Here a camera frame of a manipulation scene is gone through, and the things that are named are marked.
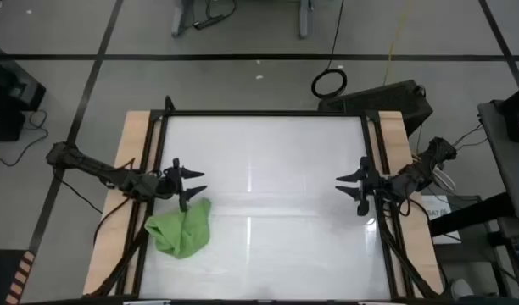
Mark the white cable loop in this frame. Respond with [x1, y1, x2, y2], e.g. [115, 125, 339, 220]
[430, 165, 458, 195]

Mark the thin black floor cable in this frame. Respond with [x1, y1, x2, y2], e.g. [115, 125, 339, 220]
[0, 109, 50, 168]

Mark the yellow cable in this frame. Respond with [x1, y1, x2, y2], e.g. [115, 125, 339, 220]
[382, 0, 414, 86]

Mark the black aluminium table frame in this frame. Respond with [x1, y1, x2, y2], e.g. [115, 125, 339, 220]
[92, 95, 444, 300]

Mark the black power strip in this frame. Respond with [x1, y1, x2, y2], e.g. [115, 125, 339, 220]
[193, 14, 226, 31]

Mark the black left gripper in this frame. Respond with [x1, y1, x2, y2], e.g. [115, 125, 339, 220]
[159, 157, 209, 214]

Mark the black equipment stack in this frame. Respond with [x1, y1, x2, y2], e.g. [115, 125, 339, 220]
[0, 40, 47, 143]

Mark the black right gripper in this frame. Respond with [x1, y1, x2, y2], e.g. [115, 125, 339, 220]
[335, 156, 393, 218]

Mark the white paper sign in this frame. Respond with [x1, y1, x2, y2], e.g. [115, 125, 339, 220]
[420, 194, 462, 246]

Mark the green microfibre towel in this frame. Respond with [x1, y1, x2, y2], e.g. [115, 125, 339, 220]
[143, 197, 213, 260]

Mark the black equipment case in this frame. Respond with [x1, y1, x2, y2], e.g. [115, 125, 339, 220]
[317, 79, 434, 137]

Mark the grey desk leg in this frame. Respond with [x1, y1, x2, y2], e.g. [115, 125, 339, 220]
[170, 0, 193, 39]
[298, 0, 315, 40]

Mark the orange striped black board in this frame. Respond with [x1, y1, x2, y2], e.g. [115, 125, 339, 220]
[4, 250, 37, 305]

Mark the black monitor with screen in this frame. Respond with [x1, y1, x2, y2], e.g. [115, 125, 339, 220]
[498, 82, 519, 146]

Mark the black metal beam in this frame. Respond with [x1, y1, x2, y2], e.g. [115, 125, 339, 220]
[428, 191, 516, 238]

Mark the person's shoe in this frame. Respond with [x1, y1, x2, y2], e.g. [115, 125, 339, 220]
[449, 277, 475, 302]

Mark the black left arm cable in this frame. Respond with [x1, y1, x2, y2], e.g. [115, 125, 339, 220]
[51, 158, 136, 247]

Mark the black coiled hanging cable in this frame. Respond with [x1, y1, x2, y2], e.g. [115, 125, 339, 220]
[310, 0, 349, 100]

